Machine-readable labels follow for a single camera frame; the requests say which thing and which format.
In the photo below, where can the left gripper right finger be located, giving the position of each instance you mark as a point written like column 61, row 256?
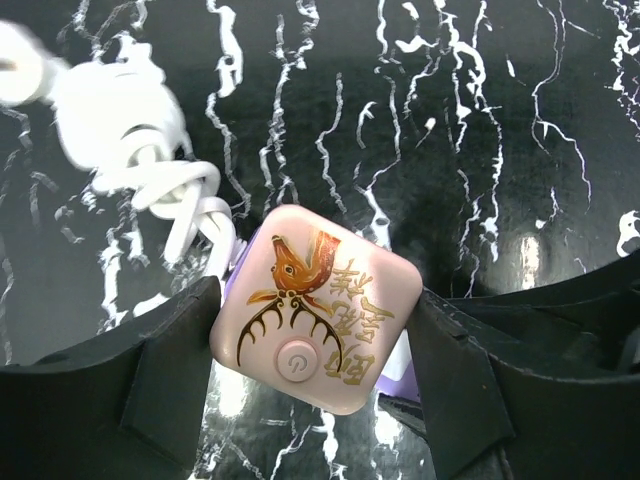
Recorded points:
column 537, row 384

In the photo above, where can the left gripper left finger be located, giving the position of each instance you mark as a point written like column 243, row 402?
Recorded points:
column 126, row 404

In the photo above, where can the pink cube deer adapter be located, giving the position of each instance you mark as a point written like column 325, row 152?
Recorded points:
column 315, row 310

